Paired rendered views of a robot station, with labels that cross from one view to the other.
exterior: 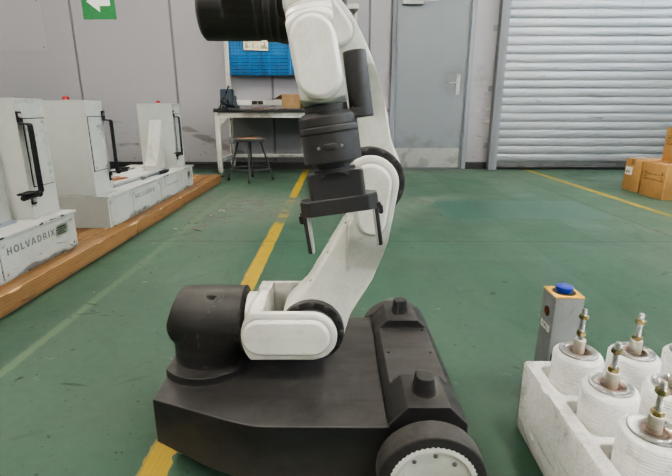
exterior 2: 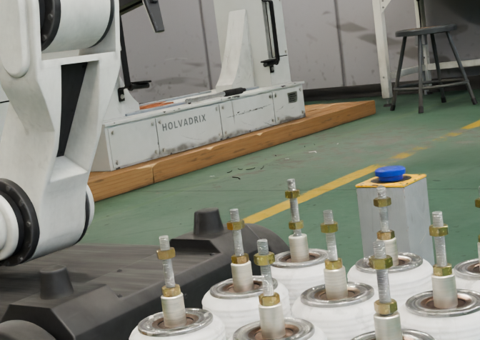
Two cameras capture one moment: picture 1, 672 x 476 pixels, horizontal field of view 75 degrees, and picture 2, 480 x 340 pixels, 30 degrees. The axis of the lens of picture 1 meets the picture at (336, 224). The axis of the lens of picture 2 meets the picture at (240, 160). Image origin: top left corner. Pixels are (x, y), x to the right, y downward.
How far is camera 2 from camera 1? 110 cm
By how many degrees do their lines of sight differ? 35
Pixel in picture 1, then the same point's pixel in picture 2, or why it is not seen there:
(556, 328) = (368, 246)
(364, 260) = (34, 117)
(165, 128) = (252, 22)
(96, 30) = not seen: outside the picture
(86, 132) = not seen: hidden behind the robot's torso
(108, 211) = (106, 146)
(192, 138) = (358, 43)
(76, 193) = not seen: hidden behind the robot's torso
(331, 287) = (16, 160)
